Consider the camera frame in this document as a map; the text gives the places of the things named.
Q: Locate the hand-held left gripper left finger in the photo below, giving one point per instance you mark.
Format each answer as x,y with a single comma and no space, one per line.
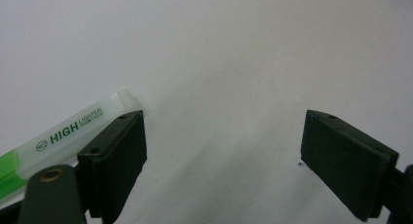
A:
113,159

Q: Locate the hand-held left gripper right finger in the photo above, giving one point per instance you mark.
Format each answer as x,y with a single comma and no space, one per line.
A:
344,165

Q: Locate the green highlighter pen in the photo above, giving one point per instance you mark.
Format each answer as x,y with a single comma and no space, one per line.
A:
65,136

